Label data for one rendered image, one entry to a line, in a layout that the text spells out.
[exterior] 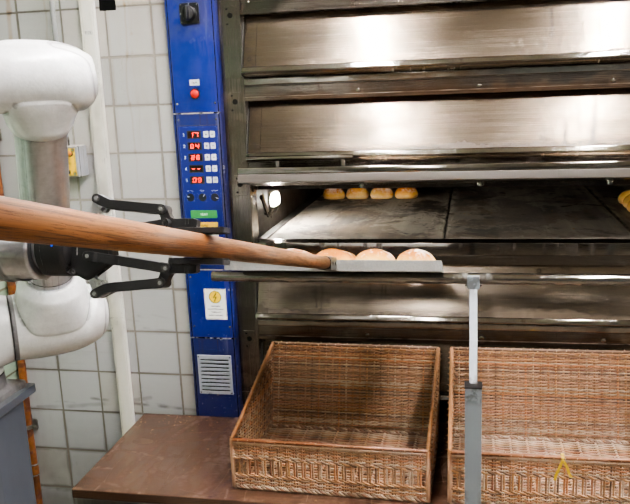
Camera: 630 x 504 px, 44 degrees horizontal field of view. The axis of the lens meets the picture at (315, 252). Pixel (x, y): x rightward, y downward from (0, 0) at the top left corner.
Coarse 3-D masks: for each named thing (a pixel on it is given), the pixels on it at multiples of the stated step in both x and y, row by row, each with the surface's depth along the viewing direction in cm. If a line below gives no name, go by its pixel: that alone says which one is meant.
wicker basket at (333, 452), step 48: (288, 384) 253; (336, 384) 250; (384, 384) 247; (432, 384) 228; (240, 432) 221; (288, 432) 248; (336, 432) 247; (384, 432) 245; (432, 432) 209; (240, 480) 216; (288, 480) 213; (336, 480) 210; (384, 480) 207; (432, 480) 215
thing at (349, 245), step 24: (264, 240) 254; (288, 240) 253; (312, 240) 251; (336, 240) 250; (360, 240) 248; (384, 240) 247; (408, 240) 245; (432, 240) 244; (456, 240) 242; (480, 240) 241; (504, 240) 240; (528, 240) 238; (552, 240) 237; (576, 240) 235; (600, 240) 234; (624, 240) 233
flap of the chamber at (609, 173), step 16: (240, 176) 233; (256, 176) 232; (272, 176) 231; (288, 176) 230; (304, 176) 229; (320, 176) 228; (336, 176) 227; (352, 176) 226; (368, 176) 225; (384, 176) 224; (400, 176) 223; (416, 176) 222; (432, 176) 222; (448, 176) 221; (464, 176) 220; (480, 176) 219; (496, 176) 218; (512, 176) 217; (528, 176) 216; (544, 176) 216; (560, 176) 215; (576, 176) 214; (592, 176) 213; (608, 176) 212; (624, 176) 212
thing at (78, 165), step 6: (72, 150) 249; (78, 150) 250; (84, 150) 254; (72, 156) 250; (78, 156) 251; (84, 156) 254; (72, 162) 250; (78, 162) 251; (84, 162) 254; (72, 168) 251; (78, 168) 251; (84, 168) 254; (72, 174) 251; (78, 174) 251; (84, 174) 254
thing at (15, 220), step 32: (0, 224) 50; (32, 224) 54; (64, 224) 58; (96, 224) 63; (128, 224) 70; (192, 256) 90; (224, 256) 100; (256, 256) 115; (288, 256) 137; (320, 256) 174
